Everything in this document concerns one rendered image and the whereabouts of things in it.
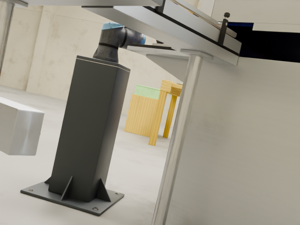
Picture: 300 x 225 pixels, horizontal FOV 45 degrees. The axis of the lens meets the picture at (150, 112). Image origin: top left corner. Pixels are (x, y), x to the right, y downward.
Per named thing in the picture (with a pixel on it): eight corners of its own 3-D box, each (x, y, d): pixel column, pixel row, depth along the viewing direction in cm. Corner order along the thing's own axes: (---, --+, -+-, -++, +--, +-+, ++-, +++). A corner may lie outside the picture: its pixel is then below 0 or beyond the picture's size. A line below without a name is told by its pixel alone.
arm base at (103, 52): (88, 57, 201) (91, 40, 200) (97, 61, 216) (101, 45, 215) (113, 62, 198) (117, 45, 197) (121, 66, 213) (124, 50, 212)
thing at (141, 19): (206, 62, 150) (214, 25, 149) (240, 66, 140) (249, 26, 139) (77, 7, 97) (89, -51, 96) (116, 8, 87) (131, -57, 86)
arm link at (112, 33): (95, 42, 208) (100, 19, 208) (115, 48, 215) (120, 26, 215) (103, 42, 198) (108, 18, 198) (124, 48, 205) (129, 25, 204)
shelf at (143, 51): (268, 85, 205) (269, 82, 205) (206, 58, 151) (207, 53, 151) (199, 75, 236) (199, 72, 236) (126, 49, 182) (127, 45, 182)
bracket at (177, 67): (198, 89, 166) (204, 62, 165) (194, 89, 164) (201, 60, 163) (144, 80, 188) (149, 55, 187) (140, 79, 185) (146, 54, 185)
